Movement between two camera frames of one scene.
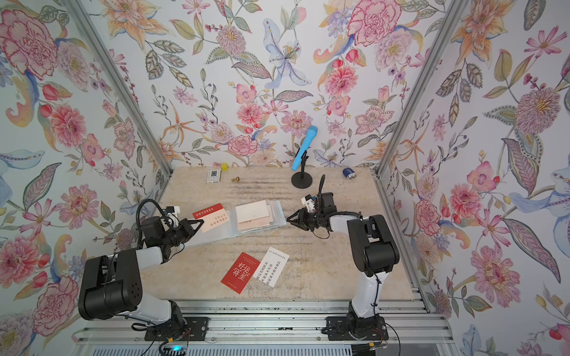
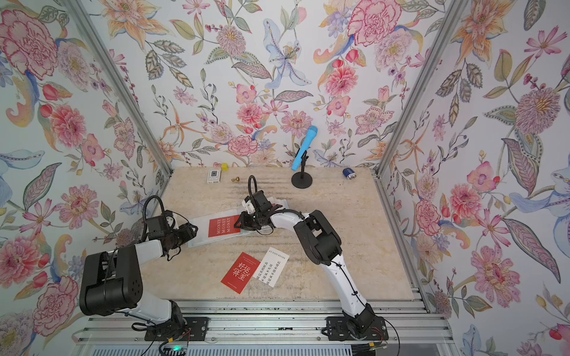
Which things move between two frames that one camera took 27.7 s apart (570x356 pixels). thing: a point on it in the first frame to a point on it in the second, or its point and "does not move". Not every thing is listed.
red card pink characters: x=240 y=273 does not move
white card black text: x=271 y=266 does not move
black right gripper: x=302 y=219 to x=245 y=224
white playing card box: x=214 y=176 does not move
